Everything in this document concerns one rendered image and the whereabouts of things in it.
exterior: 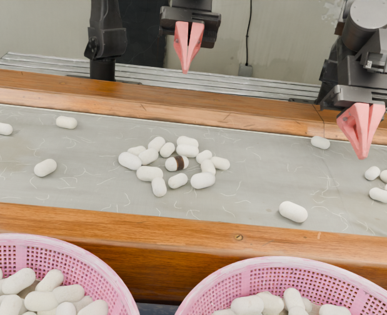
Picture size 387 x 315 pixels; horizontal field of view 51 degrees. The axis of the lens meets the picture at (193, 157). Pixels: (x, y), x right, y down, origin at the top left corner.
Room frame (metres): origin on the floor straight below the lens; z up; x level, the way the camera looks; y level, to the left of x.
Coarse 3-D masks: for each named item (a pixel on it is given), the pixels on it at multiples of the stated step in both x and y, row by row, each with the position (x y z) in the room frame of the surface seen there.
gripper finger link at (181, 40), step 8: (176, 24) 0.67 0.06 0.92; (184, 24) 0.67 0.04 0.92; (176, 32) 0.68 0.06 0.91; (184, 32) 0.67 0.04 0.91; (208, 32) 0.72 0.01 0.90; (176, 40) 0.70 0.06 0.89; (184, 40) 0.66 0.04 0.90; (208, 40) 0.72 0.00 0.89; (176, 48) 0.70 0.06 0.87; (184, 48) 0.66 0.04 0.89; (184, 56) 0.65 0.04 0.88; (184, 64) 0.64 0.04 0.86; (184, 72) 0.65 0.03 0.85
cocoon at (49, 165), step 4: (48, 160) 0.47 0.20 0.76; (52, 160) 0.47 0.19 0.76; (36, 164) 0.46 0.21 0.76; (40, 164) 0.45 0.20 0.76; (44, 164) 0.46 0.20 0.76; (48, 164) 0.46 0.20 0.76; (52, 164) 0.46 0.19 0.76; (56, 164) 0.47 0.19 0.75; (36, 168) 0.45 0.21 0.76; (40, 168) 0.45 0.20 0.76; (44, 168) 0.45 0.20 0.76; (48, 168) 0.46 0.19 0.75; (52, 168) 0.46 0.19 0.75; (36, 172) 0.45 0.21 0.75; (40, 172) 0.45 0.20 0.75; (44, 172) 0.45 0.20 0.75; (48, 172) 0.46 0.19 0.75; (40, 176) 0.45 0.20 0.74
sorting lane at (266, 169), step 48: (0, 144) 0.52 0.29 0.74; (48, 144) 0.54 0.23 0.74; (96, 144) 0.56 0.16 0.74; (144, 144) 0.58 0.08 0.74; (240, 144) 0.63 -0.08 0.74; (288, 144) 0.66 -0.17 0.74; (336, 144) 0.69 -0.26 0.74; (0, 192) 0.41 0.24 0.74; (48, 192) 0.42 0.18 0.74; (96, 192) 0.44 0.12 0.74; (144, 192) 0.45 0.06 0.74; (192, 192) 0.47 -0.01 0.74; (240, 192) 0.49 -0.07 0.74; (288, 192) 0.50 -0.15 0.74; (336, 192) 0.52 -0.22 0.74
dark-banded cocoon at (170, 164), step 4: (184, 156) 0.53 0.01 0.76; (168, 160) 0.51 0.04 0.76; (172, 160) 0.51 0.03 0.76; (184, 160) 0.52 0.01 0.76; (168, 164) 0.51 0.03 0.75; (172, 164) 0.51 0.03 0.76; (176, 164) 0.51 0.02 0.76; (184, 164) 0.52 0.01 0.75; (168, 168) 0.51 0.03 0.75; (172, 168) 0.51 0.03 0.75; (176, 168) 0.51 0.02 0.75; (184, 168) 0.52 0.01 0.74
